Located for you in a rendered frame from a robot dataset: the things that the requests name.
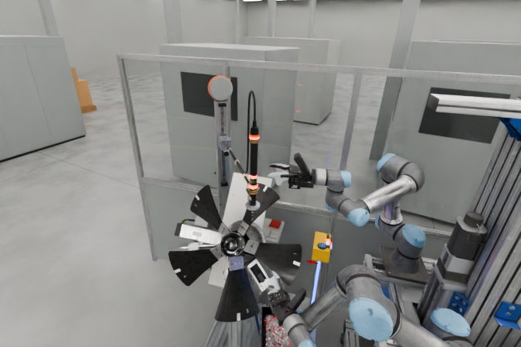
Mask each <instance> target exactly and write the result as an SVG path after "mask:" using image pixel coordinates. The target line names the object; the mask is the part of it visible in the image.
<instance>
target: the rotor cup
mask: <svg viewBox="0 0 521 347"><path fill-rule="evenodd" d="M237 233H239V232H238V230H236V231H232V232H229V233H227V234H225V235H224V236H223V237H222V239H221V242H220V249H221V251H222V252H223V254H224V255H225V256H228V257H234V256H245V255H246V254H244V253H243V250H244V248H245V246H246V244H247V242H248V240H250V238H249V236H248V235H247V234H245V236H242V235H241V234H240V233H239V235H238V234H237ZM231 242H232V243H233V246H232V247H230V246H229V244H230V243H231ZM243 246H244V248H243Z"/></svg>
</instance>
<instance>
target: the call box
mask: <svg viewBox="0 0 521 347"><path fill-rule="evenodd" d="M326 234H327V233H323V232H316V233H315V238H314V244H313V250H312V260H316V261H319V260H320V262H323V263H328V262H329V259H330V248H331V234H330V236H329V238H330V241H329V245H327V244H326ZM321 242H322V243H325V245H326V246H330V248H329V249H327V248H325V249H321V248H319V244H320V243H321Z"/></svg>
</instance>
